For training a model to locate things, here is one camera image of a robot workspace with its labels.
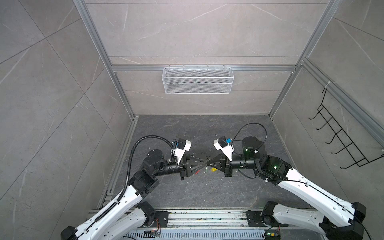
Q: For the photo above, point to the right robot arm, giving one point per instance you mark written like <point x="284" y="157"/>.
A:
<point x="330" y="216"/>

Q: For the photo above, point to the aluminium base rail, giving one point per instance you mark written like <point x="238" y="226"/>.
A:
<point x="235" y="224"/>

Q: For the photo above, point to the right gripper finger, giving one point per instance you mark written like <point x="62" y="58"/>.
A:
<point x="217" y="160"/>
<point x="218" y="166"/>

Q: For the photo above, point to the white wire mesh basket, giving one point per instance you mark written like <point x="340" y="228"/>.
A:
<point x="197" y="80"/>

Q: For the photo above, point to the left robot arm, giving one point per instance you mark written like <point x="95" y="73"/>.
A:
<point x="127" y="211"/>

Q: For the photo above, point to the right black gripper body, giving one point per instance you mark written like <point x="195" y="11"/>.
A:
<point x="228" y="166"/>

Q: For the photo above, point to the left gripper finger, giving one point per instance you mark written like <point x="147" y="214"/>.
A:
<point x="196" y="160"/>
<point x="195" y="168"/>

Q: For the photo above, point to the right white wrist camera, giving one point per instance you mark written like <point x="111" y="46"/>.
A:
<point x="224" y="144"/>

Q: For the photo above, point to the black wire hook rack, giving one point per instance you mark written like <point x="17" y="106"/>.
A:
<point x="339" y="133"/>

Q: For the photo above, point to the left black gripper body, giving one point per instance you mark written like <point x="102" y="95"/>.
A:
<point x="182" y="169"/>

